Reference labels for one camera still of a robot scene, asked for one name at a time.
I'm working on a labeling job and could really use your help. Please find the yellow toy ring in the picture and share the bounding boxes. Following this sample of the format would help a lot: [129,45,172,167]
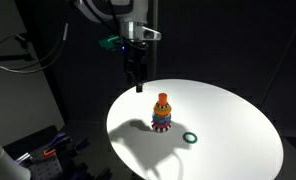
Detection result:
[153,105,173,116]

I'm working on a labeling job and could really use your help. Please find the perforated metal breadboard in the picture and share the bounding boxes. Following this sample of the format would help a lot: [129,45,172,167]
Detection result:
[2,124,89,180]

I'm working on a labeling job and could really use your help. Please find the blue toy ring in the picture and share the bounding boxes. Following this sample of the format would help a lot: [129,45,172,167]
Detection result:
[151,113,173,125]

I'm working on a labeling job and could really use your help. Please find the large black white striped ring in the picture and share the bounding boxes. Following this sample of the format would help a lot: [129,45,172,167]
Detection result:
[151,125,172,134]

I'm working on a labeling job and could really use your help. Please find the purple handled spring clamp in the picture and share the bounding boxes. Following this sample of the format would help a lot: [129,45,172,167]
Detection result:
[46,131,70,150]

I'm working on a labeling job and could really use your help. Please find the grey vertical pole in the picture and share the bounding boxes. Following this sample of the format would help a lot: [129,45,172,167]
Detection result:
[150,0,160,82]

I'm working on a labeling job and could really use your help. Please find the green toy ring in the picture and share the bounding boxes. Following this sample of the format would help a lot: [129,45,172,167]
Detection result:
[182,131,199,145]

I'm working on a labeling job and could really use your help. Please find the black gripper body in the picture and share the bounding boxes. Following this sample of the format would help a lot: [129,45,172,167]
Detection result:
[121,41,149,84]

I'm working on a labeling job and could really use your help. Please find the orange clip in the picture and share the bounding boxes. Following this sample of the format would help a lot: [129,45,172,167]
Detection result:
[42,147,58,157]

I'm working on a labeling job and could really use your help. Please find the black hanging cable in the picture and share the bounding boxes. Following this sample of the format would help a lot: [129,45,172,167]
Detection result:
[0,22,70,75]

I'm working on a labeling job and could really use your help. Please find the orange stand peg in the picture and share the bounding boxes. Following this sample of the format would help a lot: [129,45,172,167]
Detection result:
[157,92,170,106]

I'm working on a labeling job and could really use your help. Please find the small black white striped ring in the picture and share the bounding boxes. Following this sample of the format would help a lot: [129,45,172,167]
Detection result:
[154,101,172,110]

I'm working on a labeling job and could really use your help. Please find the red toy ring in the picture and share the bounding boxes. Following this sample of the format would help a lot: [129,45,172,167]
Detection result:
[150,120,173,130]

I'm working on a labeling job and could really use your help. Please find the white cylindrical robot base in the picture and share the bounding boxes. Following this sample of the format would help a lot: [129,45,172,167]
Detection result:
[0,129,32,180]

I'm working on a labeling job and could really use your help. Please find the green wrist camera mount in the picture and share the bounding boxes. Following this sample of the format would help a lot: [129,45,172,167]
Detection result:
[98,35,121,51]

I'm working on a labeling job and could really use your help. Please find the black handled spring clamp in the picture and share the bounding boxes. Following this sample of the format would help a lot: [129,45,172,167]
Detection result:
[67,136,92,158]

